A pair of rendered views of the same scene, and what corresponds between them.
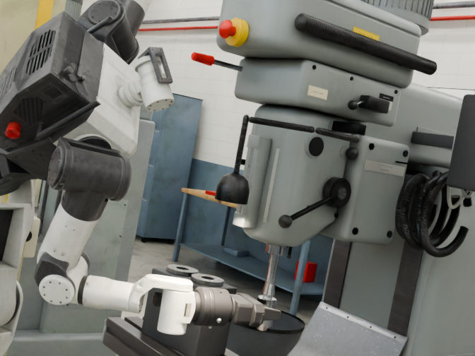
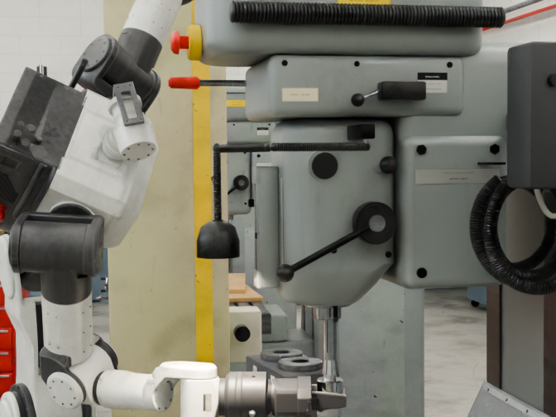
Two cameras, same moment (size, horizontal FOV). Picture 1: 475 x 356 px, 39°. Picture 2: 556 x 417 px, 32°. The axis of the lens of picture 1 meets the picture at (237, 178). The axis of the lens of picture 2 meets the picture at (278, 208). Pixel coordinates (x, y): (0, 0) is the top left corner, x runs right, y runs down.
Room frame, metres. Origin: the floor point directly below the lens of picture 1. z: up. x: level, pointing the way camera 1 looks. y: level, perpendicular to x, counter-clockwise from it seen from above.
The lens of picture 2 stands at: (0.07, -0.81, 1.56)
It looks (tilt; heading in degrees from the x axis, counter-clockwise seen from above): 3 degrees down; 27
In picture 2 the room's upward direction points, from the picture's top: 1 degrees counter-clockwise
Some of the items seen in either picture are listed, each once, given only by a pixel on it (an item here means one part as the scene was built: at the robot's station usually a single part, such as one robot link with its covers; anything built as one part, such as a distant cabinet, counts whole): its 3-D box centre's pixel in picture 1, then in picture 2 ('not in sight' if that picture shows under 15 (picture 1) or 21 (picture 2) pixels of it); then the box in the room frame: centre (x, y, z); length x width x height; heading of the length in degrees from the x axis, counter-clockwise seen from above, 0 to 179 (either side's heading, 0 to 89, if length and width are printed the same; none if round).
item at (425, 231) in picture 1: (423, 208); (519, 226); (1.62, -0.45, 1.45); 0.18 x 0.16 x 0.21; 129
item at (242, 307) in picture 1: (230, 309); (277, 398); (1.57, -0.04, 1.14); 0.13 x 0.12 x 0.10; 26
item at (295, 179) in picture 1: (290, 176); (329, 210); (1.61, -0.13, 1.47); 0.21 x 0.19 x 0.32; 39
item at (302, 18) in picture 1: (370, 46); (369, 15); (1.51, -0.24, 1.79); 0.45 x 0.04 x 0.04; 129
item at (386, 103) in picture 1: (365, 104); (386, 94); (1.54, -0.26, 1.66); 0.12 x 0.04 x 0.04; 129
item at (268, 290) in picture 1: (271, 275); (329, 347); (1.61, -0.12, 1.23); 0.03 x 0.03 x 0.11
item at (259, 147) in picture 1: (252, 181); (266, 226); (1.54, -0.04, 1.45); 0.04 x 0.04 x 0.21; 39
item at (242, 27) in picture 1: (236, 32); (194, 42); (1.46, 0.06, 1.76); 0.06 x 0.02 x 0.06; 39
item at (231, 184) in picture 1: (233, 186); (218, 237); (1.44, 0.00, 1.43); 0.07 x 0.07 x 0.06
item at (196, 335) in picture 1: (188, 308); (290, 404); (1.84, 0.07, 1.05); 0.22 x 0.12 x 0.20; 49
